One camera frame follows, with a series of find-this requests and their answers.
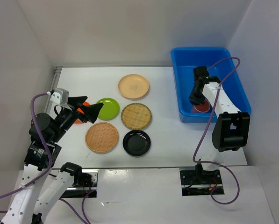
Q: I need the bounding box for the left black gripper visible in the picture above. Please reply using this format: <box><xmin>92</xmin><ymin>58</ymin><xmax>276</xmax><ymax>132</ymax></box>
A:
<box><xmin>51</xmin><ymin>95</ymin><xmax>104</xmax><ymax>142</ymax></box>

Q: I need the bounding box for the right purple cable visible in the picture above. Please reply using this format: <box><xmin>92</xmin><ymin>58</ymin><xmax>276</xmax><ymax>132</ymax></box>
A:
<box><xmin>192</xmin><ymin>56</ymin><xmax>241</xmax><ymax>205</ymax></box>

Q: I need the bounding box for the blue plastic bin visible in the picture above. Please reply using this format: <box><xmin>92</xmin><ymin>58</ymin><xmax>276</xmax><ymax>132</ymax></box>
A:
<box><xmin>171</xmin><ymin>47</ymin><xmax>251</xmax><ymax>123</ymax></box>

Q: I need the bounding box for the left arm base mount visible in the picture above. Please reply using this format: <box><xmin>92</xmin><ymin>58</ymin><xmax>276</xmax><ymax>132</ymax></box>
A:
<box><xmin>61</xmin><ymin>169</ymin><xmax>99</xmax><ymax>198</ymax></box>

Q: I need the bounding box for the orange plastic plate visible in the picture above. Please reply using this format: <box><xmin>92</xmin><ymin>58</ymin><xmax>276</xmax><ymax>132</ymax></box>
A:
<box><xmin>75</xmin><ymin>101</ymin><xmax>90</xmax><ymax>124</ymax></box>

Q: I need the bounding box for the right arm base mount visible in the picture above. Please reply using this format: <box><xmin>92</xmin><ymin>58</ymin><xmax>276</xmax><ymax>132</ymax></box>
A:
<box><xmin>179</xmin><ymin>167</ymin><xmax>224</xmax><ymax>196</ymax></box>

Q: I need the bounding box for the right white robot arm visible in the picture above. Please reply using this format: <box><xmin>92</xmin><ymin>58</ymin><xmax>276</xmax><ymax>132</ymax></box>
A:
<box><xmin>189</xmin><ymin>66</ymin><xmax>250</xmax><ymax>183</ymax></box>

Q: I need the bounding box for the beige plastic plate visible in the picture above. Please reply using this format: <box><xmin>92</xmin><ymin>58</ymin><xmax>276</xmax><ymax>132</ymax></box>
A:
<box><xmin>118</xmin><ymin>74</ymin><xmax>150</xmax><ymax>99</ymax></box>

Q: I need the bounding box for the pink plastic cup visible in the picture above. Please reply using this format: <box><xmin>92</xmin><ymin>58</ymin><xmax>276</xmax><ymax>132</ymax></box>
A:
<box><xmin>191</xmin><ymin>99</ymin><xmax>212</xmax><ymax>113</ymax></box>

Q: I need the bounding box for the purple cable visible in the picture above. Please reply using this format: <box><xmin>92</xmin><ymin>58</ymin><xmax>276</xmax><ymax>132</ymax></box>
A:
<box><xmin>192</xmin><ymin>56</ymin><xmax>241</xmax><ymax>205</ymax></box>
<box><xmin>0</xmin><ymin>92</ymin><xmax>95</xmax><ymax>224</ymax></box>

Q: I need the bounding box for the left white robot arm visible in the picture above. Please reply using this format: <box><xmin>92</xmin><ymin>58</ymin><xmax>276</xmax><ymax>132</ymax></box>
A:
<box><xmin>0</xmin><ymin>93</ymin><xmax>103</xmax><ymax>224</ymax></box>

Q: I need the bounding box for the aluminium table edge rail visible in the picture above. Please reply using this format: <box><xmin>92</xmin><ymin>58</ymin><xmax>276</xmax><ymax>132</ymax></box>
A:
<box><xmin>44</xmin><ymin>66</ymin><xmax>63</xmax><ymax>113</ymax></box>

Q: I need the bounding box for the green-rimmed bamboo tray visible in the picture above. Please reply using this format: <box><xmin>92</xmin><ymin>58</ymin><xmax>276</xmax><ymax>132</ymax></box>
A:
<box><xmin>121</xmin><ymin>103</ymin><xmax>152</xmax><ymax>130</ymax></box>

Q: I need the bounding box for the brown woven bamboo tray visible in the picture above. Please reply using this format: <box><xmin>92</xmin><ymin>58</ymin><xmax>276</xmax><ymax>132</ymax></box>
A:
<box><xmin>85</xmin><ymin>122</ymin><xmax>118</xmax><ymax>154</ymax></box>

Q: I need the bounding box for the green plastic plate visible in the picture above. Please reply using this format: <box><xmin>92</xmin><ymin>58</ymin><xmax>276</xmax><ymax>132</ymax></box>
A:
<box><xmin>96</xmin><ymin>98</ymin><xmax>120</xmax><ymax>120</ymax></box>

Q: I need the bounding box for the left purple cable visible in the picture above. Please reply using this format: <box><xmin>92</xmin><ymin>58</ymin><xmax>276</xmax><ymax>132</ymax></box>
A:
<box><xmin>0</xmin><ymin>92</ymin><xmax>95</xmax><ymax>224</ymax></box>

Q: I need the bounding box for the black round bowl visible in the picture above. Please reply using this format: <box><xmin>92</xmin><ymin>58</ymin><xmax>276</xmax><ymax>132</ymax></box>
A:
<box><xmin>122</xmin><ymin>130</ymin><xmax>151</xmax><ymax>157</ymax></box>

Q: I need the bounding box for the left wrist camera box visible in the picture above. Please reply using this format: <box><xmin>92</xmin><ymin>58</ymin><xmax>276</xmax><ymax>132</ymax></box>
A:
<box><xmin>50</xmin><ymin>88</ymin><xmax>69</xmax><ymax>106</ymax></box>

